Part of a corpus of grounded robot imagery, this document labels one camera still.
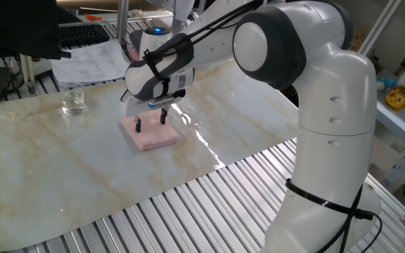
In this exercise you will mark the black keyboard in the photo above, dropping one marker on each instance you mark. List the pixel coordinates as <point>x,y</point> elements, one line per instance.
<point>83,34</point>

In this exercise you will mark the yellow pig toy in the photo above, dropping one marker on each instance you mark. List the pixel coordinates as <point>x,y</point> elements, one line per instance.
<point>399,98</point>

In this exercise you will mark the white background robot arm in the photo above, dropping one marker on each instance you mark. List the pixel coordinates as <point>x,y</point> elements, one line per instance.
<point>183,12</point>

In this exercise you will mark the aluminium frame post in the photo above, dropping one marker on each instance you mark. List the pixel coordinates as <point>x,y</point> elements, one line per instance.
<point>122,21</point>
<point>378,28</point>

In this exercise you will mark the blue plush toy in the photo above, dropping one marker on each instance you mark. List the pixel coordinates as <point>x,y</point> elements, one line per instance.
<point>387,82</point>

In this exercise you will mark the black monitor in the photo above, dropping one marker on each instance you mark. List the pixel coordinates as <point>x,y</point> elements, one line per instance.
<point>16,28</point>

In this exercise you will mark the pink fluffy cleaning cloth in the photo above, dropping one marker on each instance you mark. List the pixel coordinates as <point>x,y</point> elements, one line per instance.
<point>153,137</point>

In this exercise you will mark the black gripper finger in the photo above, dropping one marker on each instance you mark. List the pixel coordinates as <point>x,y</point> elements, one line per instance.
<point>138,126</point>
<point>163,117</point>

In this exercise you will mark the pink notebook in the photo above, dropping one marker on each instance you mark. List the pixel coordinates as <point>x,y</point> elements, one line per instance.
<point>134,55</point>

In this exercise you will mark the orange tool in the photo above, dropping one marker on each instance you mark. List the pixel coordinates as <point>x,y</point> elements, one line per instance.
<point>93,17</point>

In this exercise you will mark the printed paper stack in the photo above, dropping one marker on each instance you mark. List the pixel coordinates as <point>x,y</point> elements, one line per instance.
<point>90,63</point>

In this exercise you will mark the marble pattern tabletop sheet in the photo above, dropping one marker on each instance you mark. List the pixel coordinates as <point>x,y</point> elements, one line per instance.
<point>48,158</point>

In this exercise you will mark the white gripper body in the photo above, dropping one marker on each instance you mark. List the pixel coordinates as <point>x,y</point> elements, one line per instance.
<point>130,109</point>

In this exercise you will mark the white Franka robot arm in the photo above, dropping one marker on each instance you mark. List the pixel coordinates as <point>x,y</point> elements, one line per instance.
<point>332,105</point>

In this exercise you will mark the glass of water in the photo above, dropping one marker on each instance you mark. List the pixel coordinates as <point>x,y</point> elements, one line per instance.
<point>72,102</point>

